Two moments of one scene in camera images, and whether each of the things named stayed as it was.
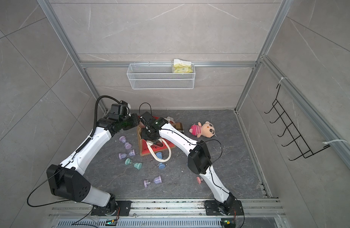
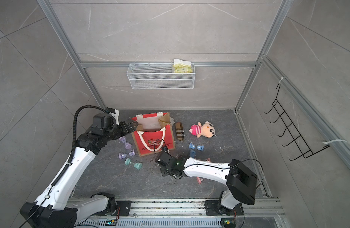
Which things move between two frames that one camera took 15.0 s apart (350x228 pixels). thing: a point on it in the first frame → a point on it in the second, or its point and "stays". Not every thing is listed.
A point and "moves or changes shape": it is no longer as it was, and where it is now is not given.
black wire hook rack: [306, 152] stays
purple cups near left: [127, 145] stays
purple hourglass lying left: [131, 153] stays
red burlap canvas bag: [147, 147] moves or changes shape
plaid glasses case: [179, 126] stays
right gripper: [145, 135] → [164, 173]
